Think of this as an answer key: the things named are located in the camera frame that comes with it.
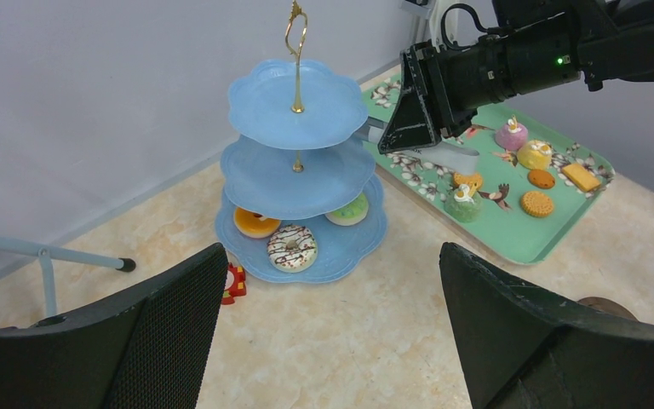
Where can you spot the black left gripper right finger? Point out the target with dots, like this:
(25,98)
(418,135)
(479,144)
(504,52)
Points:
(523,346)

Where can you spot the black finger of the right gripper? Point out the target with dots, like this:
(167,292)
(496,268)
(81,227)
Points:
(415,119)

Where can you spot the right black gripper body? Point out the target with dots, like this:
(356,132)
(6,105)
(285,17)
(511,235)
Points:
(452,85)

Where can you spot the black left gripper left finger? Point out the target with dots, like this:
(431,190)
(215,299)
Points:
(146,346)

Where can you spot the green dome cake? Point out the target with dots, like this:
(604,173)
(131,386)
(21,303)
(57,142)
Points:
(465,204)

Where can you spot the green glazed donut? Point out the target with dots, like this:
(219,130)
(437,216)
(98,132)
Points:
(351,213)

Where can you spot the blue three-tier cake stand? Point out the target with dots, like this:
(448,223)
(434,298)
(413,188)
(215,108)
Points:
(296,159)

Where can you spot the orange glazed donut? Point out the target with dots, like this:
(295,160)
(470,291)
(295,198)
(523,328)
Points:
(254,225)

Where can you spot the white chocolate drizzle donut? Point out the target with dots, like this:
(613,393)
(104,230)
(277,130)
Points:
(292,249)

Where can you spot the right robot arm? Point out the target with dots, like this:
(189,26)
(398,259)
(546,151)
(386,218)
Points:
(548,43)

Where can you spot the round orange biscuit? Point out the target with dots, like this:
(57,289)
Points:
(474,180)
(537,204)

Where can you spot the pink dome cake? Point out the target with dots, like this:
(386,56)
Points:
(512,135)

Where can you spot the dark brown saucer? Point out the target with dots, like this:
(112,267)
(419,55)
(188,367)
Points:
(607,306)

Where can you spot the yellow dome cake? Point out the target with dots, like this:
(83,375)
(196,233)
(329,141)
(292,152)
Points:
(535,155)

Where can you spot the red owl toy block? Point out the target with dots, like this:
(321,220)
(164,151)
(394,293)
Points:
(235,285)

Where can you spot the green floral serving tray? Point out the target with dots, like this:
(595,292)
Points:
(500,223)

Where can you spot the small brown cookie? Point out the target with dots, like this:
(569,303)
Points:
(541,178)

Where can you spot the light blue tripod stand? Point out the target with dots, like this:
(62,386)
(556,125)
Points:
(22,298)

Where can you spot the yellow rectangular biscuit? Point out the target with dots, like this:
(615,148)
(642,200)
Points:
(581,178)

